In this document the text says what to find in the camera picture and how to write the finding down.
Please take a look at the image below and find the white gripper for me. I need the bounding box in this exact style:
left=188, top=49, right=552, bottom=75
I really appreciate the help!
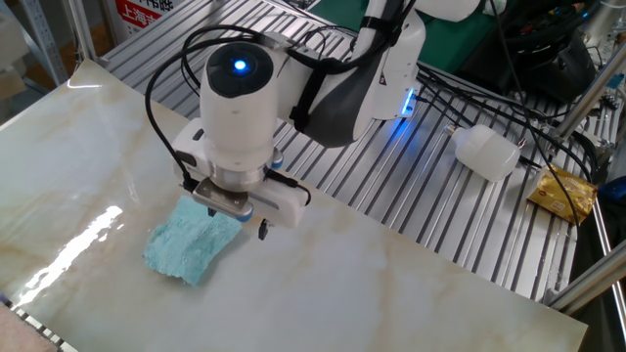
left=170, top=115, right=312, bottom=242

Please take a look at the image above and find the light blue fluffy cloth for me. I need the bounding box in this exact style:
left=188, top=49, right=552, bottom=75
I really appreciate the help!
left=142, top=195, right=245, bottom=287

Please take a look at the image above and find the marble pattern table mat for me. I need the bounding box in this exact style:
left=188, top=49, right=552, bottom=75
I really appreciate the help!
left=0, top=59, right=589, bottom=352

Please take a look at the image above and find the black white checkered board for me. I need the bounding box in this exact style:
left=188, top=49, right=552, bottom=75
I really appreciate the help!
left=13, top=306, right=80, bottom=352

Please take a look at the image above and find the red white sign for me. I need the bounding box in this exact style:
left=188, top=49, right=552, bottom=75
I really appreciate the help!
left=113, top=0, right=176, bottom=39

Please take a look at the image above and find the white plastic bottle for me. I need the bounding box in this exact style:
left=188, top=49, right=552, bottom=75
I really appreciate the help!
left=443, top=122, right=522, bottom=184

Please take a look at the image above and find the grey metal shelf rack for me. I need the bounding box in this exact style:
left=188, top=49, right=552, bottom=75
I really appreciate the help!
left=18, top=0, right=68, bottom=88

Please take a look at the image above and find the green cutting mat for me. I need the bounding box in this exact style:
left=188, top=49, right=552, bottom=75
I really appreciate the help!
left=307, top=0, right=494, bottom=75

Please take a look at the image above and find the white foam box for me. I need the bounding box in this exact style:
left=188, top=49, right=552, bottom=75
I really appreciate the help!
left=0, top=10, right=29, bottom=70

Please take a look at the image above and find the gold foil packet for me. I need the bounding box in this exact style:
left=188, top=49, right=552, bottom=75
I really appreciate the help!
left=526, top=162, right=600, bottom=226

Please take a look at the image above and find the black bag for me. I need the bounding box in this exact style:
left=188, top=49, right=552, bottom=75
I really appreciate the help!
left=457, top=0, right=599, bottom=105

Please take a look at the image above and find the dark blue bag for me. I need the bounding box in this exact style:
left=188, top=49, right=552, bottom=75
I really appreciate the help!
left=597, top=175, right=626, bottom=205

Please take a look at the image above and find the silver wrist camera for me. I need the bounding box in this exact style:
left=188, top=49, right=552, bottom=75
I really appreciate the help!
left=191, top=176, right=255, bottom=224

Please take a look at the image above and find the black camera cable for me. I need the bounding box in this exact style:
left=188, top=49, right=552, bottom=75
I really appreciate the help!
left=144, top=23, right=265, bottom=194

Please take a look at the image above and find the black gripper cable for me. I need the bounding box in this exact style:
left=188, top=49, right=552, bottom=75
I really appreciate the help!
left=263, top=168, right=313, bottom=206

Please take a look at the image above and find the aluminium frame post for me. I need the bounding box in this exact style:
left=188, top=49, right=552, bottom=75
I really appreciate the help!
left=551, top=46, right=626, bottom=144
left=65, top=0, right=112, bottom=68
left=544, top=252, right=626, bottom=315

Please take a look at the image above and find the black cable bundle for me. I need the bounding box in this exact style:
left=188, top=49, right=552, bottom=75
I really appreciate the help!
left=414, top=62, right=596, bottom=185

